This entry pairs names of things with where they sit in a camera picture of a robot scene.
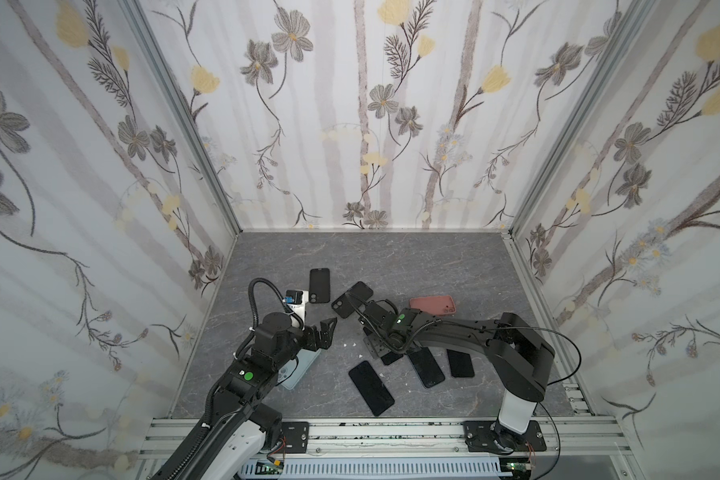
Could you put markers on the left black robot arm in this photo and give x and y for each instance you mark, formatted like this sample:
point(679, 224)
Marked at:
point(235, 424)

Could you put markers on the black phone case upright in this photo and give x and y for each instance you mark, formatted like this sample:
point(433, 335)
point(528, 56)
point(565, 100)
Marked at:
point(319, 286)

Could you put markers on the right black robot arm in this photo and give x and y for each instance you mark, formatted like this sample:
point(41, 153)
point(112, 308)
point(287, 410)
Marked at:
point(520, 356)

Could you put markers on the black phone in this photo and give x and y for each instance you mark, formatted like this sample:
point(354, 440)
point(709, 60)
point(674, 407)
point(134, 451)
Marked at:
point(460, 364)
point(390, 358)
point(426, 367)
point(371, 388)

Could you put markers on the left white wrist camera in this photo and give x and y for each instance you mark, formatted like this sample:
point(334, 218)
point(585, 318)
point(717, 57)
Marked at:
point(297, 301)

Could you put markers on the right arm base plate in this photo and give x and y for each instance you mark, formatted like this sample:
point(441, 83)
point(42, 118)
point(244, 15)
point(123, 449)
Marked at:
point(492, 437)

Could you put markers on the white slotted cable duct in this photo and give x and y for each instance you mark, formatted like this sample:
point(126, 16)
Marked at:
point(379, 468)

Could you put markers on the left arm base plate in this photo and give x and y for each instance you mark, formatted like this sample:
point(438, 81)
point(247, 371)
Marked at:
point(288, 438)

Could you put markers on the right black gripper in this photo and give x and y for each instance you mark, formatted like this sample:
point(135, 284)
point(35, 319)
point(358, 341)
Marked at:
point(375, 315)

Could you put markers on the light blue phone case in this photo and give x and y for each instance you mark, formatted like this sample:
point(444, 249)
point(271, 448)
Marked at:
point(291, 374)

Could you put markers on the pink phone case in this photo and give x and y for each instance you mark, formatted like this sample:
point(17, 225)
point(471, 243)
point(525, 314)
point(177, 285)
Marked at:
point(441, 305)

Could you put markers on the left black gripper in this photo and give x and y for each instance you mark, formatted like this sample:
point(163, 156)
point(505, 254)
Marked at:
point(324, 335)

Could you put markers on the black phone case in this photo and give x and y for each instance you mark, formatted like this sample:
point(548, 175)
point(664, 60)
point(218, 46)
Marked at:
point(319, 286)
point(338, 304)

